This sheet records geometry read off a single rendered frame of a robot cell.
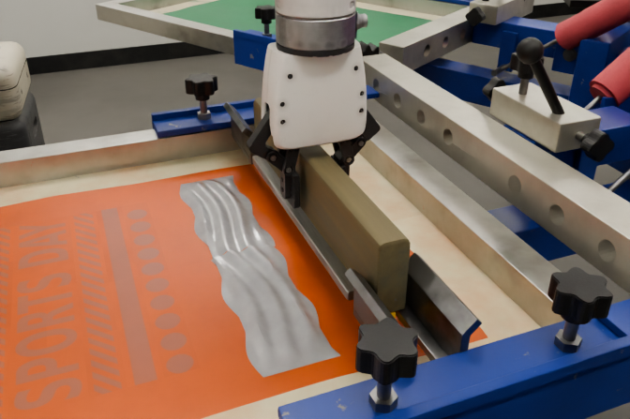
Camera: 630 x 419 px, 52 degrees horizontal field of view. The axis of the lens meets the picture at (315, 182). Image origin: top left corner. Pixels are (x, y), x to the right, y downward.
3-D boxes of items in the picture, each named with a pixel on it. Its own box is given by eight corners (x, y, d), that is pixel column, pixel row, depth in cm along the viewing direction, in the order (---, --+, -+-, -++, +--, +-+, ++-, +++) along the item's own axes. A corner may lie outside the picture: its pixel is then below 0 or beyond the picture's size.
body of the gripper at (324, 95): (348, 16, 65) (345, 118, 71) (251, 25, 62) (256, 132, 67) (382, 36, 59) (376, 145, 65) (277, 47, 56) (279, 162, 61)
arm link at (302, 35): (349, -3, 65) (349, 25, 66) (264, 5, 62) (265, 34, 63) (382, 14, 58) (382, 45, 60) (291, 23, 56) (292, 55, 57)
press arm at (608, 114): (527, 181, 76) (533, 142, 74) (497, 160, 81) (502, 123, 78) (639, 157, 81) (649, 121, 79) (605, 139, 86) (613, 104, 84)
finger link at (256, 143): (298, 81, 63) (321, 124, 66) (232, 123, 62) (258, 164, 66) (303, 84, 62) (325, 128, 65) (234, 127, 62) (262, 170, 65)
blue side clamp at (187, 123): (162, 172, 89) (156, 125, 86) (156, 157, 93) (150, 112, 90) (358, 139, 99) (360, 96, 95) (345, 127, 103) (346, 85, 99)
